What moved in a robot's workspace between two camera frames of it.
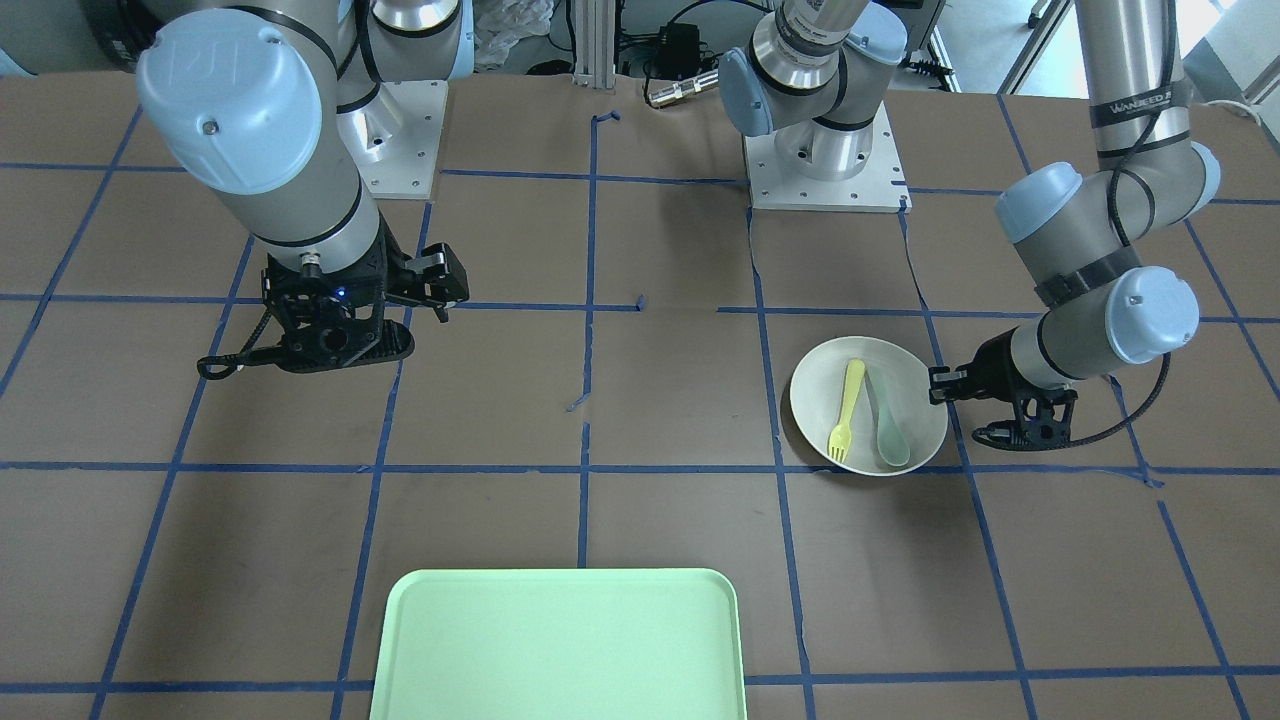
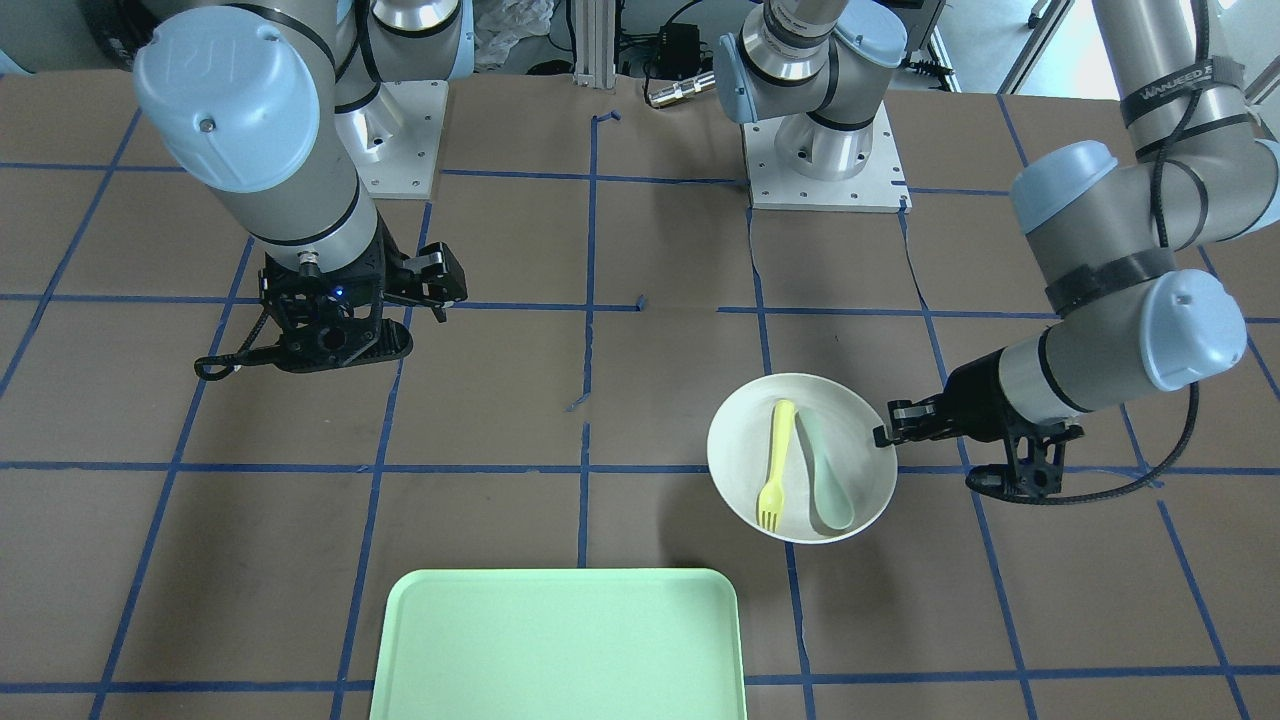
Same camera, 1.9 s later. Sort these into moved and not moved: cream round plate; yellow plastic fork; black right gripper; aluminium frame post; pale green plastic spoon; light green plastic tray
Moved: yellow plastic fork; pale green plastic spoon; cream round plate
Not moved: black right gripper; aluminium frame post; light green plastic tray
